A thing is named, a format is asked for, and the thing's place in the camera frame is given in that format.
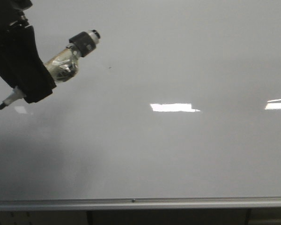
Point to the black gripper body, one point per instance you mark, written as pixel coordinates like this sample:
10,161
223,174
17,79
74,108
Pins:
12,14

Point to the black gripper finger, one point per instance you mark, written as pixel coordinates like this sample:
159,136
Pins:
21,66

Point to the taped whiteboard marker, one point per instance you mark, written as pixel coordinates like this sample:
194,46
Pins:
64,65

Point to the white whiteboard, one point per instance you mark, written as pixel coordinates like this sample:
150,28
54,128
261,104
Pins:
179,106

